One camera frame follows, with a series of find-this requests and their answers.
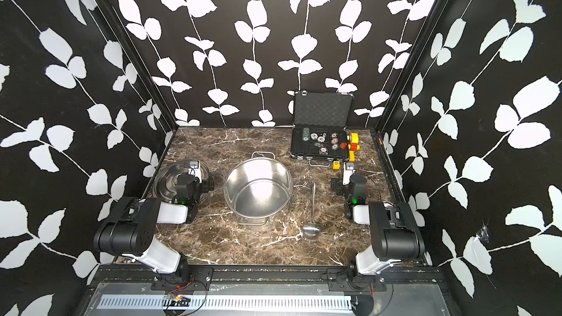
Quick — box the long steel spoon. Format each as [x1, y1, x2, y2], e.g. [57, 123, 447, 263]
[302, 183, 321, 240]

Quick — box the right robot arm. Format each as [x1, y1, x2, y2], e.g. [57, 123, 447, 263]
[331, 162, 426, 276]

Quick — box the yellow red toy block figure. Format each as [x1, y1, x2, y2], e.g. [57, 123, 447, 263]
[348, 133, 360, 162]

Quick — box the black poker chip case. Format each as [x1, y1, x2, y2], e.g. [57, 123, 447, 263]
[291, 91, 354, 162]

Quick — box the blue green chip stack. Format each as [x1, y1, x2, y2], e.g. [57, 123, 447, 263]
[301, 127, 310, 142]

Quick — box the stainless steel pot lid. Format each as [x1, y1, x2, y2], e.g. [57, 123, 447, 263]
[152, 159, 211, 202]

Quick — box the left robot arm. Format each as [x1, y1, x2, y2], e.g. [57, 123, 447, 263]
[94, 159, 215, 281]

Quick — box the perforated metal rail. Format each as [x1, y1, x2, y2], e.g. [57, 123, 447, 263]
[95, 295, 353, 313]

